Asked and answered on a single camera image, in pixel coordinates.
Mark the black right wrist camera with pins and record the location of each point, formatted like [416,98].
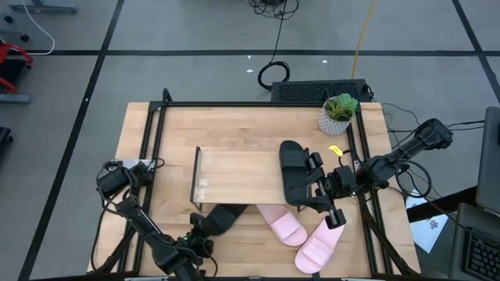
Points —
[341,175]

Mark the grey metal table foot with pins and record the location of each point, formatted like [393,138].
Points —
[13,98]
[43,6]

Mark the pink rubber slide sandal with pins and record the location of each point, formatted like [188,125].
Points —
[316,250]
[285,228]

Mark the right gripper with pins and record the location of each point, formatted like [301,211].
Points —
[336,219]

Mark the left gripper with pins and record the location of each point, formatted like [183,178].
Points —
[201,247]

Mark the white paper sheet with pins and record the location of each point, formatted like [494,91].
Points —
[427,230]

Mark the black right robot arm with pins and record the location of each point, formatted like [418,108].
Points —
[410,146]

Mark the black desk bar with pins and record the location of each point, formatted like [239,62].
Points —
[437,208]

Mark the grey monitor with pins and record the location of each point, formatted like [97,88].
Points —
[490,164]

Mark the yellow tag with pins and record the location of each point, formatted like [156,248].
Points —
[336,150]

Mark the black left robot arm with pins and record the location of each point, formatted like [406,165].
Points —
[140,222]

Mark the black caster wheel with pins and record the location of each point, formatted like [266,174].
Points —
[8,19]
[24,38]

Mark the black metal table frame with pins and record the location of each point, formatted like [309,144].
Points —
[234,104]

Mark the grey desk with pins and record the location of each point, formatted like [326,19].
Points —
[459,250]

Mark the red black cart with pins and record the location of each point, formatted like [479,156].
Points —
[15,48]

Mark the wooden shelf black metal legs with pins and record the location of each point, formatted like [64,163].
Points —
[234,175]

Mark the green plant white patterned pot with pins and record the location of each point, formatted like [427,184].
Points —
[332,125]

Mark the black floor equipment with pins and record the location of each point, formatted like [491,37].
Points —
[4,138]

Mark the black keyboard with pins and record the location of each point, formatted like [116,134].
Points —
[484,257]

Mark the black rubber slide sandal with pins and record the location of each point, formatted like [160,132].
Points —
[291,171]
[224,218]

